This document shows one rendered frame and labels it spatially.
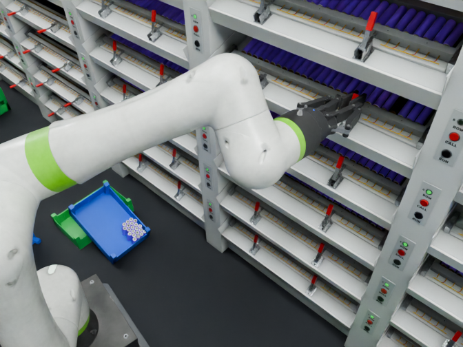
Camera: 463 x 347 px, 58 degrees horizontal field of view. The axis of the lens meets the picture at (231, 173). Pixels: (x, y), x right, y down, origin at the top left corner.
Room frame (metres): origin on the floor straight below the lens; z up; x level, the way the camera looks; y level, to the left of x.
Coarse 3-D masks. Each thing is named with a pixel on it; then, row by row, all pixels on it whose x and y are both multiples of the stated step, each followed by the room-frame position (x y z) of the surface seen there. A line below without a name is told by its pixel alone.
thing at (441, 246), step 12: (456, 204) 0.65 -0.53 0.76; (456, 216) 0.62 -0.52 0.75; (444, 228) 0.60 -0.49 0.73; (456, 228) 0.61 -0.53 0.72; (432, 240) 0.57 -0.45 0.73; (444, 240) 0.58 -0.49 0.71; (456, 240) 0.58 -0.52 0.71; (432, 252) 0.58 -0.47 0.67; (444, 252) 0.56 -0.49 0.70; (456, 252) 0.55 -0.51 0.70; (456, 264) 0.54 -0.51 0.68
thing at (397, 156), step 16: (224, 48) 1.09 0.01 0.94; (240, 48) 1.12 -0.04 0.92; (272, 96) 0.92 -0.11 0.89; (288, 96) 0.91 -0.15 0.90; (320, 96) 0.89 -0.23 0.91; (368, 128) 0.77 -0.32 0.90; (352, 144) 0.75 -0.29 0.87; (368, 144) 0.73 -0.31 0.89; (384, 144) 0.72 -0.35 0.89; (400, 144) 0.71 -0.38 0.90; (416, 144) 0.70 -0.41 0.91; (384, 160) 0.69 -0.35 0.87; (400, 160) 0.67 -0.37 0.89; (416, 160) 0.64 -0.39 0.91
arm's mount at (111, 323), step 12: (96, 276) 0.72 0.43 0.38; (84, 288) 0.67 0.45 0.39; (96, 288) 0.67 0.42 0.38; (96, 300) 0.63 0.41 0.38; (108, 300) 0.63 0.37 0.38; (96, 312) 0.60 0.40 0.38; (108, 312) 0.60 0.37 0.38; (120, 312) 0.60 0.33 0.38; (108, 324) 0.56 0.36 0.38; (120, 324) 0.56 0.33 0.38; (96, 336) 0.52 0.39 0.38; (108, 336) 0.52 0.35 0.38; (120, 336) 0.52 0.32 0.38; (132, 336) 0.52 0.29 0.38
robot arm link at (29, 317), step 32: (0, 192) 0.46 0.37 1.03; (0, 224) 0.40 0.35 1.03; (32, 224) 0.44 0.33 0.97; (0, 256) 0.36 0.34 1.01; (32, 256) 0.40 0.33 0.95; (0, 288) 0.34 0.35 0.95; (32, 288) 0.38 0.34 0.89; (0, 320) 0.34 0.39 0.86; (32, 320) 0.36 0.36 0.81; (64, 320) 0.45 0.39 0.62
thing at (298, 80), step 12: (252, 60) 1.04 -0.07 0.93; (276, 72) 0.97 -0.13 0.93; (288, 72) 0.96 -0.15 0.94; (300, 84) 0.93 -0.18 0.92; (312, 84) 0.91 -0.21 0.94; (372, 108) 0.80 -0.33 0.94; (384, 120) 0.77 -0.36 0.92; (396, 120) 0.75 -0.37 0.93; (408, 120) 0.74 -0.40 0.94; (408, 132) 0.73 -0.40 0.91; (420, 132) 0.71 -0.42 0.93
